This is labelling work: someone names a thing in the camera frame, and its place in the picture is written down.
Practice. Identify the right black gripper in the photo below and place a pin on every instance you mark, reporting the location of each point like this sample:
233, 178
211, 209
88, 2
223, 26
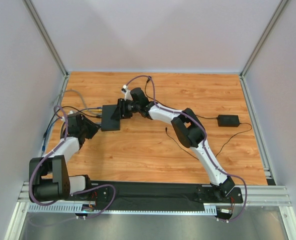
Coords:
123, 109

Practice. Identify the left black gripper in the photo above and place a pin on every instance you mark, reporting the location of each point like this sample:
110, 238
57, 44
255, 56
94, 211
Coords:
87, 127

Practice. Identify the black network switch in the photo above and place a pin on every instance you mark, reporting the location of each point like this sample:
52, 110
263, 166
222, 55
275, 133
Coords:
107, 122

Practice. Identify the black power adapter brick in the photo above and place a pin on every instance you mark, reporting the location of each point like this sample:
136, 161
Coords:
224, 120

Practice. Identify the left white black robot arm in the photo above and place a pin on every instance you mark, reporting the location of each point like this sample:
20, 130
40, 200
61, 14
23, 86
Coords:
49, 180

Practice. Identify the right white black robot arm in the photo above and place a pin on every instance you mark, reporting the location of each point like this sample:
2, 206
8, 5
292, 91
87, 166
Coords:
188, 129

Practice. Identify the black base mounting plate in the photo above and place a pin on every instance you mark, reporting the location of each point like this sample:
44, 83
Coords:
168, 196

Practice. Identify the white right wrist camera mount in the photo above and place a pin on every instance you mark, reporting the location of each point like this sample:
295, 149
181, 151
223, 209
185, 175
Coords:
127, 93

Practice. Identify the left aluminium frame post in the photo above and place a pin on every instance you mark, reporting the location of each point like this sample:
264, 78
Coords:
45, 35

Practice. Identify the aluminium frame post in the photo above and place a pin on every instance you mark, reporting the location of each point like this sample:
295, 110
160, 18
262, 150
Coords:
264, 36
45, 35

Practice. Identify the slotted cable duct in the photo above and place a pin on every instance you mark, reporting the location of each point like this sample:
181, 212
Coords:
82, 208

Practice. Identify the right aluminium frame post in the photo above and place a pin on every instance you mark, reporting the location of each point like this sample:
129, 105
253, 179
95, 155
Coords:
264, 36

